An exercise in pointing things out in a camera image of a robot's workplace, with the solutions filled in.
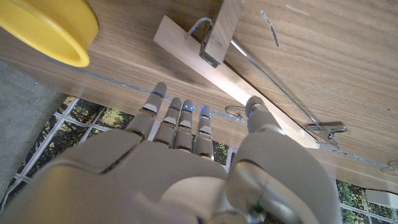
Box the yellow bowl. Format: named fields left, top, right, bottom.
left=0, top=0, right=100, bottom=68

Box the wooden hanger with metal clips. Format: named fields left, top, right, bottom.
left=153, top=0, right=348, bottom=149

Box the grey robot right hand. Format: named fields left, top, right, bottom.
left=0, top=82, right=343, bottom=224

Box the forest window printed backdrop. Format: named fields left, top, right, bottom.
left=0, top=95, right=398, bottom=224

